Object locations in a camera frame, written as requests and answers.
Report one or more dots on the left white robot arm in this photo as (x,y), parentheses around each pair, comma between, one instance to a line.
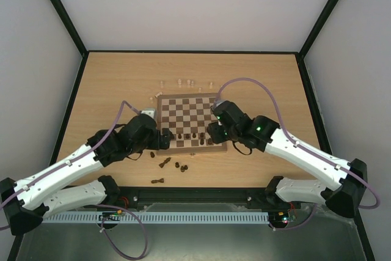
(27,202)

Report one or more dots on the white slotted cable duct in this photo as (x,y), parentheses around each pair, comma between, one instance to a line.
(95,217)

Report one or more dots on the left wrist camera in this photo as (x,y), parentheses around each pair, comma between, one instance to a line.
(151,112)

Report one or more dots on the black metal frame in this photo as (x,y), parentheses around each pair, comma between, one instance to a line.
(246,46)

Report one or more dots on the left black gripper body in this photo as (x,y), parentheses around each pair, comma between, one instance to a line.
(156,144)

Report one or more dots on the wooden chess board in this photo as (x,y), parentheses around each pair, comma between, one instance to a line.
(187,114)

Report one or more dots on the lying dark king piece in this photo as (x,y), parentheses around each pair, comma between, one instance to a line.
(157,181)

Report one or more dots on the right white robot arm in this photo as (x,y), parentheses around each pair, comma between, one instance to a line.
(338,183)

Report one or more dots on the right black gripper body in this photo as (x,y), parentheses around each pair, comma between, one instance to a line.
(214,134)

